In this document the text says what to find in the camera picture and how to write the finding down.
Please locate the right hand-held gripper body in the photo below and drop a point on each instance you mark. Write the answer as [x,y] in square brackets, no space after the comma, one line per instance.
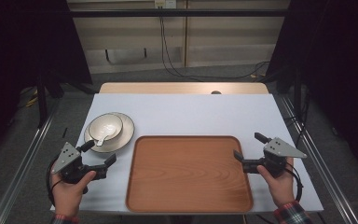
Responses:
[279,151]

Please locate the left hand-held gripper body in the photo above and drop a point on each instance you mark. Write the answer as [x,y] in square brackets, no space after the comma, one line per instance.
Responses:
[66,155]

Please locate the aluminium floor rail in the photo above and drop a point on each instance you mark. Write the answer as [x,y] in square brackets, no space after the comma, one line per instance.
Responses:
[21,174]
[326,174]

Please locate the black curtain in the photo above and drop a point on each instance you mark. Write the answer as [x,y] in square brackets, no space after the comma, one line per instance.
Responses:
[18,56]
[338,62]

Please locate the white ceramic spoon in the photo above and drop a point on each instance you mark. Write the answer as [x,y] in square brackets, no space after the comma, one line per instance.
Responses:
[102,140]

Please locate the black horizontal frame bar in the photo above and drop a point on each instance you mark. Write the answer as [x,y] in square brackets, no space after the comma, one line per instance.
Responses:
[174,13]

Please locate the small black stick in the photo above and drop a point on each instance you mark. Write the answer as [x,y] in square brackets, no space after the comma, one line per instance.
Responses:
[64,132]

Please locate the person's left hand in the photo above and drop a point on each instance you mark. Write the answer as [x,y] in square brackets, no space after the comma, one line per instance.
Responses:
[68,197]

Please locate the white table mat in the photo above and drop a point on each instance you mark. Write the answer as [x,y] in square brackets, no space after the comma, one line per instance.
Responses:
[192,115]

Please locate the white wall power outlet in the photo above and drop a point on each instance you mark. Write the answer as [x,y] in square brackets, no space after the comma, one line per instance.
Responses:
[165,3]

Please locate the cream plate with dark rim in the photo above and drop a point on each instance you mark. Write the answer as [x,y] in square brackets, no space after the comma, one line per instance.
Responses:
[126,135]

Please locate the black metal stand post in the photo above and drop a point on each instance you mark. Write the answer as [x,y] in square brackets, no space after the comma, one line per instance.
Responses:
[42,99]

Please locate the cream bowl with dark rim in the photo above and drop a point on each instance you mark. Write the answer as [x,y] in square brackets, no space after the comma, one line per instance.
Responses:
[104,126]

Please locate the light wooden table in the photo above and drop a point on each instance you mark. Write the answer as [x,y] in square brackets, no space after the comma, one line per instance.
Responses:
[167,88]

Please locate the person's right hand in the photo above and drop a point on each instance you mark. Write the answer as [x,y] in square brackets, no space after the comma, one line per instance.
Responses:
[281,188]

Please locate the wooden tray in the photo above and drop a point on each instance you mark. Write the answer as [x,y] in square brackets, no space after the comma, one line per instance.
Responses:
[189,174]

